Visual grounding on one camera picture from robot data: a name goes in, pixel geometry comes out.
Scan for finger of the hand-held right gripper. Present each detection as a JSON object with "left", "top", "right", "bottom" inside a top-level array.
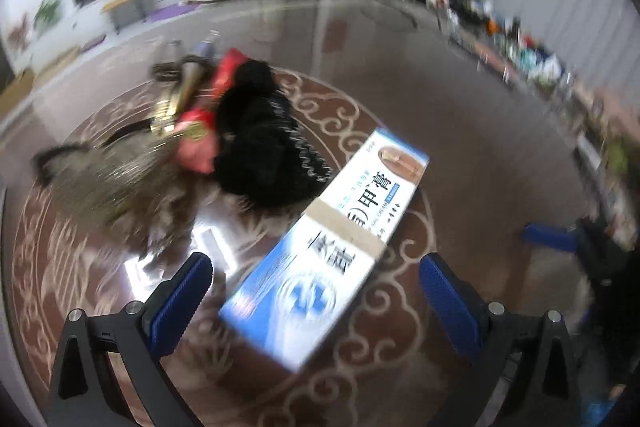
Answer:
[{"left": 521, "top": 223, "right": 578, "bottom": 254}]

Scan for gold bottle with clutter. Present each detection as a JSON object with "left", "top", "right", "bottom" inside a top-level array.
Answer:
[{"left": 150, "top": 57, "right": 213, "bottom": 138}]

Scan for small clear bottle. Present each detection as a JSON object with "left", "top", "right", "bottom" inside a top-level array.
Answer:
[{"left": 197, "top": 31, "right": 221, "bottom": 60}]

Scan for red flowers in vase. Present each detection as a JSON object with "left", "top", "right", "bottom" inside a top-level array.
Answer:
[{"left": 5, "top": 14, "right": 31, "bottom": 52}]

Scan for blue and white ointment box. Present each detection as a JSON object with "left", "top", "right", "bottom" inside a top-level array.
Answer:
[{"left": 218, "top": 128, "right": 431, "bottom": 373}]

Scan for purple floor mat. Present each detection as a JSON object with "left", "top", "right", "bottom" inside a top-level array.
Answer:
[{"left": 150, "top": 4, "right": 201, "bottom": 20}]

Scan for bushy green potted plant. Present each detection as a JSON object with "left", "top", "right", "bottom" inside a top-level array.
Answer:
[{"left": 32, "top": 0, "right": 63, "bottom": 30}]

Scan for red foil packet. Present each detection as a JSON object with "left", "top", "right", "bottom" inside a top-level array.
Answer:
[{"left": 174, "top": 48, "right": 247, "bottom": 174}]

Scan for grey sequined bag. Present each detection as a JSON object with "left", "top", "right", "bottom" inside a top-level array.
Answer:
[{"left": 34, "top": 122, "right": 178, "bottom": 230}]

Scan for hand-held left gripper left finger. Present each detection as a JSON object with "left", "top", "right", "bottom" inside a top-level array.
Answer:
[{"left": 47, "top": 251, "right": 215, "bottom": 427}]

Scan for brown patterned glass desktop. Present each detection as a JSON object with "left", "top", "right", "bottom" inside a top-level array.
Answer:
[{"left": 0, "top": 0, "right": 640, "bottom": 427}]

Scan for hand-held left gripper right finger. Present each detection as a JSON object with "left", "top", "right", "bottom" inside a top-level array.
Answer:
[{"left": 419, "top": 252, "right": 583, "bottom": 427}]

